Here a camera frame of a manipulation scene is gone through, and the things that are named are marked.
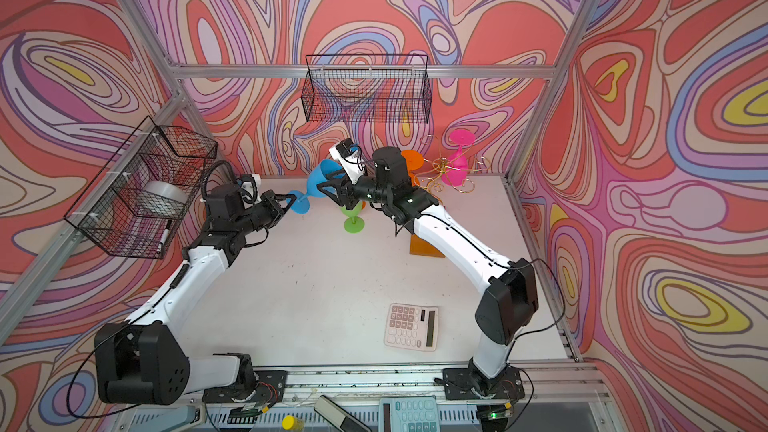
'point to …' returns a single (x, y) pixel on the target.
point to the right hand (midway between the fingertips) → (327, 188)
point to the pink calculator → (413, 327)
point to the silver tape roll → (166, 189)
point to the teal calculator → (413, 413)
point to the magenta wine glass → (455, 170)
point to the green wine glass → (353, 224)
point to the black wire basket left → (140, 198)
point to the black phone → (338, 417)
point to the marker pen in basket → (164, 235)
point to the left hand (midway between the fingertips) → (298, 195)
